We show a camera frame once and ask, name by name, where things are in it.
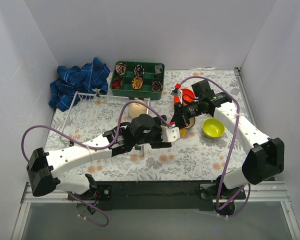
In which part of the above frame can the dark brown patterned bowl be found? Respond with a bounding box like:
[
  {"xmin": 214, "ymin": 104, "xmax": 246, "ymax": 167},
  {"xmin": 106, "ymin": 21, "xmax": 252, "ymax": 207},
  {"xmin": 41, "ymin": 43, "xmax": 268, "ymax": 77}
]
[{"xmin": 184, "ymin": 117, "xmax": 196, "ymax": 129}]

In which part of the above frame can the yellow bowl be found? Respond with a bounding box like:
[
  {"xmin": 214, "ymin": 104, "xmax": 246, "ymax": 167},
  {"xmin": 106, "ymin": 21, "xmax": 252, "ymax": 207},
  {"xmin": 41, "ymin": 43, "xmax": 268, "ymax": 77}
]
[{"xmin": 179, "ymin": 128, "xmax": 187, "ymax": 138}]

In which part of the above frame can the orange bowl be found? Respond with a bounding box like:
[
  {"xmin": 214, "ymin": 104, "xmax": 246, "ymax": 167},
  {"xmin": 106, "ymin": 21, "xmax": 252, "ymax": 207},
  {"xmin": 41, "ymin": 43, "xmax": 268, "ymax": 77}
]
[{"xmin": 173, "ymin": 88, "xmax": 196, "ymax": 106}]

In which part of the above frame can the lime green bowl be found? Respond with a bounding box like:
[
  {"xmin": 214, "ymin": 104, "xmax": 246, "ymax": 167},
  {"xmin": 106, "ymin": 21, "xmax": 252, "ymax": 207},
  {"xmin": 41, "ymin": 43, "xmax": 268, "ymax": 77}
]
[{"xmin": 202, "ymin": 118, "xmax": 225, "ymax": 139}]

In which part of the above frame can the cream beige bowl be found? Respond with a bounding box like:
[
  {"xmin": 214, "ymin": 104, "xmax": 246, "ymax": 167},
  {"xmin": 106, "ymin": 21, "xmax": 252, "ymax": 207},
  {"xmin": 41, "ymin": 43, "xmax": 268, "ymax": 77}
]
[{"xmin": 128, "ymin": 102, "xmax": 147, "ymax": 118}]

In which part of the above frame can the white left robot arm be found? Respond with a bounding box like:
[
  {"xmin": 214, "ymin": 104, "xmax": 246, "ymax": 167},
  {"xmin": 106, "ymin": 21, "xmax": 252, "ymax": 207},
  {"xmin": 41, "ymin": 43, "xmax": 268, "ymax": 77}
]
[{"xmin": 26, "ymin": 114, "xmax": 180, "ymax": 200}]

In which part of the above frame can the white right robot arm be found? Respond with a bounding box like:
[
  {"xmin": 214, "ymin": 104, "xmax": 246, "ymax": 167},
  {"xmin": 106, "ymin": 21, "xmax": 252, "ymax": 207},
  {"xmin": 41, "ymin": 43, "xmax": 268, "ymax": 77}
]
[{"xmin": 171, "ymin": 77, "xmax": 285, "ymax": 199}]

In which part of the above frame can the brown black rolled tie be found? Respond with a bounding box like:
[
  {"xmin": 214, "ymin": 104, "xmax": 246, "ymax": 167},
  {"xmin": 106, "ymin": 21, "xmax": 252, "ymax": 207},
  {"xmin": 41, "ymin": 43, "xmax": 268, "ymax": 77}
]
[{"xmin": 151, "ymin": 80, "xmax": 163, "ymax": 92}]

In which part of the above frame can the black folded item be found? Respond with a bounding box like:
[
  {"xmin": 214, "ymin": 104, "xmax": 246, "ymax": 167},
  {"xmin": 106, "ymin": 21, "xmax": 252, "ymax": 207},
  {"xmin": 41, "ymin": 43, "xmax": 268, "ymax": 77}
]
[{"xmin": 153, "ymin": 64, "xmax": 164, "ymax": 79}]

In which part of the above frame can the yellow rolled tie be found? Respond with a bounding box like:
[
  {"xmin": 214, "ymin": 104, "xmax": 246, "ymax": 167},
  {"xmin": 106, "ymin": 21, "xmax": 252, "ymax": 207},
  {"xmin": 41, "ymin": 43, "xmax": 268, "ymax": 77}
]
[{"xmin": 131, "ymin": 77, "xmax": 143, "ymax": 91}]

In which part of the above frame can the green compartment organizer box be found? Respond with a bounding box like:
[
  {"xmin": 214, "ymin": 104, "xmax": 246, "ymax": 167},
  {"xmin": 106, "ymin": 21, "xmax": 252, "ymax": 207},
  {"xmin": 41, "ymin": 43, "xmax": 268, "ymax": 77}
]
[{"xmin": 109, "ymin": 61, "xmax": 165, "ymax": 100}]

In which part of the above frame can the red black rolled tie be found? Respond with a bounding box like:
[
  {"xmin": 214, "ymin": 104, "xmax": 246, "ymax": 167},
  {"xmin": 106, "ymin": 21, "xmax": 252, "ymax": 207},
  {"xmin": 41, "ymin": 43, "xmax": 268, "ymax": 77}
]
[{"xmin": 111, "ymin": 77, "xmax": 123, "ymax": 90}]

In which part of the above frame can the dark multicolour rolled tie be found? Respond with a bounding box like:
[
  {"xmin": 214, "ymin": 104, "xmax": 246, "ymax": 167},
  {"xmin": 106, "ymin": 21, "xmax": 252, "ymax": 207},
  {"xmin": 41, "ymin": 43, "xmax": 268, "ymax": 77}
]
[{"xmin": 134, "ymin": 64, "xmax": 145, "ymax": 78}]

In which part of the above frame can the pink black rolled tie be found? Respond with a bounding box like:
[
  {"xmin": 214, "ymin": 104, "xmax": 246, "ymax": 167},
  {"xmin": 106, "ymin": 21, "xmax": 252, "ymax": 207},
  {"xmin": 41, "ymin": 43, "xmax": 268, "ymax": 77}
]
[{"xmin": 115, "ymin": 62, "xmax": 127, "ymax": 76}]

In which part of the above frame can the blue plaid cloth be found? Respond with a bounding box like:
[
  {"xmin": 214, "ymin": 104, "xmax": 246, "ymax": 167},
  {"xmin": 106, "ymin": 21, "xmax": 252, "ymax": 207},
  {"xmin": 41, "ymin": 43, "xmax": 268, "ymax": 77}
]
[{"xmin": 48, "ymin": 57, "xmax": 110, "ymax": 112}]

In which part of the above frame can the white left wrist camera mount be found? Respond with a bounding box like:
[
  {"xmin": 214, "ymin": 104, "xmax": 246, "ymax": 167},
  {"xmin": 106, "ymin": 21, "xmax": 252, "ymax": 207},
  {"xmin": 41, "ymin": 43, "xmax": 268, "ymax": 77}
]
[{"xmin": 160, "ymin": 125, "xmax": 181, "ymax": 143}]

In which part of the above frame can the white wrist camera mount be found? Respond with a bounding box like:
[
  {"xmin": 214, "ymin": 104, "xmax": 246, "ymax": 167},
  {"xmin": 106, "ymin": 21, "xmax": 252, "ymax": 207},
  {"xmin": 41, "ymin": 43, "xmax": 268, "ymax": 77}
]
[
  {"xmin": 169, "ymin": 83, "xmax": 182, "ymax": 103},
  {"xmin": 160, "ymin": 125, "xmax": 181, "ymax": 143}
]

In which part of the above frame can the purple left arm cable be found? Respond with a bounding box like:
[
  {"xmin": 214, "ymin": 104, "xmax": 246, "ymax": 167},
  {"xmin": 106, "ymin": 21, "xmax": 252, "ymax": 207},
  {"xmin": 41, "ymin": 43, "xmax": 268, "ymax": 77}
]
[{"xmin": 22, "ymin": 101, "xmax": 171, "ymax": 227}]

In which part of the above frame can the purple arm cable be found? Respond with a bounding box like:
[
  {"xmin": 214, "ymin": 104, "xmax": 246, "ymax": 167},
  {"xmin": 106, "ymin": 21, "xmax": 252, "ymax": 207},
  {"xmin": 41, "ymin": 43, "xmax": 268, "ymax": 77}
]
[
  {"xmin": 22, "ymin": 101, "xmax": 171, "ymax": 227},
  {"xmin": 176, "ymin": 76, "xmax": 251, "ymax": 218}
]

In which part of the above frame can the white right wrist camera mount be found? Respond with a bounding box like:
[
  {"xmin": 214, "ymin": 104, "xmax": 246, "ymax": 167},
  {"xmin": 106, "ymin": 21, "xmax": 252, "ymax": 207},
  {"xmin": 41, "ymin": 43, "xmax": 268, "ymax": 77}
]
[{"xmin": 169, "ymin": 83, "xmax": 182, "ymax": 103}]

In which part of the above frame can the metal wire dish rack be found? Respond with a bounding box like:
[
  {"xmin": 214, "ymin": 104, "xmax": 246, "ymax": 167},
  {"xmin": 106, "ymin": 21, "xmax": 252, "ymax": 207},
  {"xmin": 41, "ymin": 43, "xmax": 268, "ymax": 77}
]
[{"xmin": 58, "ymin": 90, "xmax": 151, "ymax": 161}]

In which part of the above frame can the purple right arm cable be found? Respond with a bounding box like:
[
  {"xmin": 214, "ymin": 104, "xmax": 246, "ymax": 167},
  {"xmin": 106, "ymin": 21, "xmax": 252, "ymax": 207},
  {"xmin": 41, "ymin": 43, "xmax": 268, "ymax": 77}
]
[{"xmin": 176, "ymin": 76, "xmax": 251, "ymax": 218}]

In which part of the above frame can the aluminium frame rail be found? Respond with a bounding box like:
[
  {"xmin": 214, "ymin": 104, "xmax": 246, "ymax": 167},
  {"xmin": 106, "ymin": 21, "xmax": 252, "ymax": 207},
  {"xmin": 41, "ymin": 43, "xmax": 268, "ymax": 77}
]
[{"xmin": 233, "ymin": 66, "xmax": 291, "ymax": 201}]

